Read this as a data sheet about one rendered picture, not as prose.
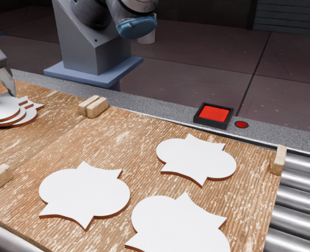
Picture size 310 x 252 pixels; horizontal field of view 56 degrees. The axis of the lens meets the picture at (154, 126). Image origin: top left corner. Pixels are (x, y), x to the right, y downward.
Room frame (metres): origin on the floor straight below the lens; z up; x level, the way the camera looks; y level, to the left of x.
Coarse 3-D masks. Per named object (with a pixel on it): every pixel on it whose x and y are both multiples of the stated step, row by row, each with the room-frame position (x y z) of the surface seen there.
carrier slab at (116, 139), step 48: (96, 144) 0.45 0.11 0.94; (144, 144) 0.45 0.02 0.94; (240, 144) 0.45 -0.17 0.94; (0, 192) 0.33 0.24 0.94; (144, 192) 0.33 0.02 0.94; (192, 192) 0.33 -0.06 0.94; (240, 192) 0.33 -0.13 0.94; (48, 240) 0.24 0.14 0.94; (96, 240) 0.24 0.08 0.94; (240, 240) 0.24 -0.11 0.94
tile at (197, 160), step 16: (160, 144) 0.44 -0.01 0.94; (176, 144) 0.44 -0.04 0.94; (192, 144) 0.44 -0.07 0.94; (208, 144) 0.44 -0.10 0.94; (224, 144) 0.44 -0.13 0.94; (160, 160) 0.40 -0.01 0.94; (176, 160) 0.39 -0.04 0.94; (192, 160) 0.39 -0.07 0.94; (208, 160) 0.39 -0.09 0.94; (224, 160) 0.39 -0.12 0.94; (192, 176) 0.35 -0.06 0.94; (208, 176) 0.35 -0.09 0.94; (224, 176) 0.35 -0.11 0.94
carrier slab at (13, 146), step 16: (0, 80) 0.75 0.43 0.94; (16, 80) 0.75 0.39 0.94; (32, 96) 0.65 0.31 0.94; (48, 96) 0.65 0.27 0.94; (64, 96) 0.65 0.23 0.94; (48, 112) 0.57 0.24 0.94; (64, 112) 0.57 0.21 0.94; (0, 128) 0.51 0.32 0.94; (16, 128) 0.51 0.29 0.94; (32, 128) 0.51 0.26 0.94; (48, 128) 0.51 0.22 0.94; (64, 128) 0.51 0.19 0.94; (0, 144) 0.45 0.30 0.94; (16, 144) 0.45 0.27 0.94; (32, 144) 0.45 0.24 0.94; (48, 144) 0.45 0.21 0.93; (0, 160) 0.40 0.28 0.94; (16, 160) 0.40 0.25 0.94
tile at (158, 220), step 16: (144, 208) 0.29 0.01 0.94; (160, 208) 0.29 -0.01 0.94; (176, 208) 0.29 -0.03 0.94; (192, 208) 0.29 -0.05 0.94; (144, 224) 0.26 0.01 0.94; (160, 224) 0.26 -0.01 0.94; (176, 224) 0.26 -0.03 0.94; (192, 224) 0.26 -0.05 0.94; (208, 224) 0.26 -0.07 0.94; (144, 240) 0.23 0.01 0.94; (160, 240) 0.23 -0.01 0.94; (176, 240) 0.23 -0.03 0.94; (192, 240) 0.23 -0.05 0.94; (208, 240) 0.23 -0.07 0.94; (224, 240) 0.23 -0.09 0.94
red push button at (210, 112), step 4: (204, 108) 0.60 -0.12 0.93; (208, 108) 0.60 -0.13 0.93; (212, 108) 0.60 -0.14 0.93; (216, 108) 0.60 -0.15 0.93; (220, 108) 0.60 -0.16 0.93; (204, 112) 0.58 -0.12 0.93; (208, 112) 0.58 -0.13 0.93; (212, 112) 0.58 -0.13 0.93; (216, 112) 0.58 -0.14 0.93; (220, 112) 0.58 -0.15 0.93; (224, 112) 0.58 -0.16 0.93; (228, 112) 0.59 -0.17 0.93; (200, 116) 0.57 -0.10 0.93; (204, 116) 0.57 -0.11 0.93; (208, 116) 0.57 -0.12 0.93; (212, 116) 0.57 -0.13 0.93; (216, 116) 0.57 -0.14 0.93; (220, 116) 0.57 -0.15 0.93; (224, 116) 0.57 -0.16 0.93; (220, 120) 0.55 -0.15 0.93; (224, 120) 0.55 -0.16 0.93
